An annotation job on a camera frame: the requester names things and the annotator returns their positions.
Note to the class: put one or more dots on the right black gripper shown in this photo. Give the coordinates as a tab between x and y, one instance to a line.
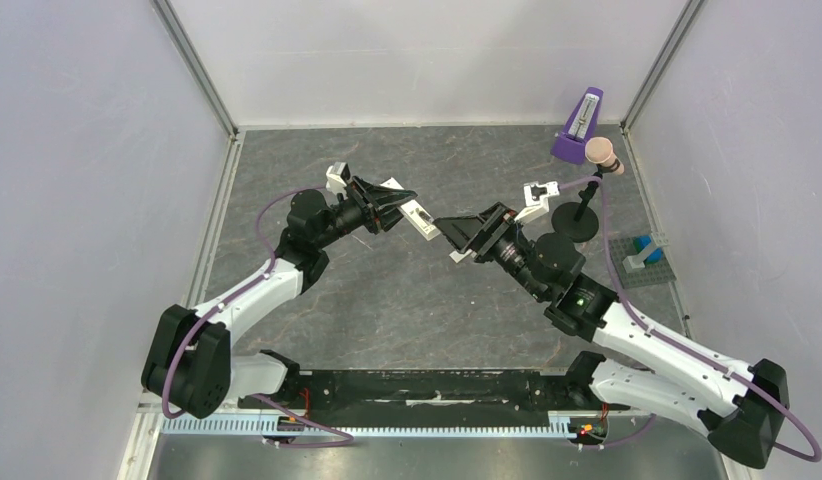
484	235

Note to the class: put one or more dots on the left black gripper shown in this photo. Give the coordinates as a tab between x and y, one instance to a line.
361	191

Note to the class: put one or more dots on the white remote control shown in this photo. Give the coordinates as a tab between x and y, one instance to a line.
410	208

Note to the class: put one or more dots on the white remote battery cover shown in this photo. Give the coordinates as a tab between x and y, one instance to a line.
456	256

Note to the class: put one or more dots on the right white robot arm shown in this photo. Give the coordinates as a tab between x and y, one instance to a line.
738	407

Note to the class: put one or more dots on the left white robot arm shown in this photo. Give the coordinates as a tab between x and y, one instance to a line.
190	364

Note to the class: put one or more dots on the black stand with pink head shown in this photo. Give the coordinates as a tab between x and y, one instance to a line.
576	220

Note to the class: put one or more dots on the purple metronome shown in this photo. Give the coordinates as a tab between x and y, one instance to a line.
569	144

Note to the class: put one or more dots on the blue and grey bricks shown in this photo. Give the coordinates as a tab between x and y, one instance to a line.
646	246

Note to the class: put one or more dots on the grey brick baseplate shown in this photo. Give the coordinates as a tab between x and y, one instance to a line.
659	271

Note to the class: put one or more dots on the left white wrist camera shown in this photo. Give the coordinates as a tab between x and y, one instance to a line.
337	177

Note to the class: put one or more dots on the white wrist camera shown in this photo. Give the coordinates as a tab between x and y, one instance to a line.
337	177
537	196

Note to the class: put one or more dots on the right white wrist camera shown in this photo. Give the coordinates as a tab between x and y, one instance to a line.
537	196

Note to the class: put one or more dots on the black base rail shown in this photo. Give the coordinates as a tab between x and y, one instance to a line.
439	397

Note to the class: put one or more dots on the white slotted cable duct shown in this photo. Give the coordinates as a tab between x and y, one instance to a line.
273	424

